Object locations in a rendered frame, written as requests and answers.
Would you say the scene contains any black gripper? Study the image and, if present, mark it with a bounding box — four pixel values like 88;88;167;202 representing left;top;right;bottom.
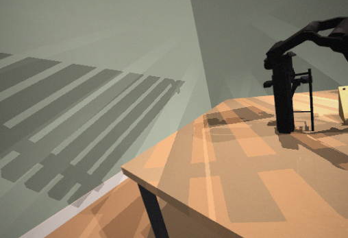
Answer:
264;67;309;97

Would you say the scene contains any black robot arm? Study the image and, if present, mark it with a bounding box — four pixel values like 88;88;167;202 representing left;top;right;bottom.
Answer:
264;16;348;70

